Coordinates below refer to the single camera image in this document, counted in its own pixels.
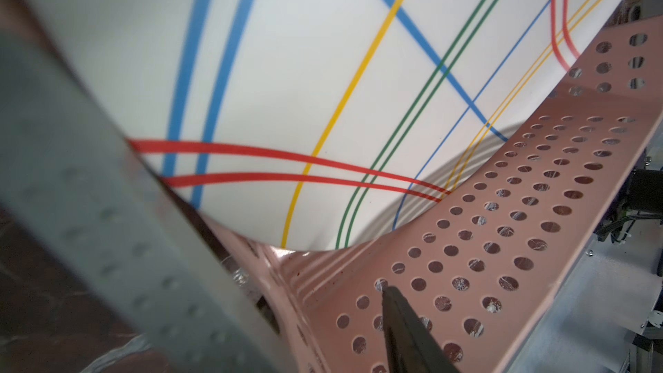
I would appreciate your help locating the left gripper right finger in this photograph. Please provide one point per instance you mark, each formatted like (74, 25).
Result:
(410, 346)

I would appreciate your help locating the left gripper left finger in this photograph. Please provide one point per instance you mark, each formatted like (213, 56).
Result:
(72, 180)

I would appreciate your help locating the white plate coloured plaid lines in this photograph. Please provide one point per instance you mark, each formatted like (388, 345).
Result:
(359, 114)

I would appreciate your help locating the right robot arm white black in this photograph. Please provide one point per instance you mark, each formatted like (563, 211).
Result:
(629, 241)

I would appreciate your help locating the pink perforated plastic basket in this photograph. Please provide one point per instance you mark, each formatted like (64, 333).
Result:
(484, 265)

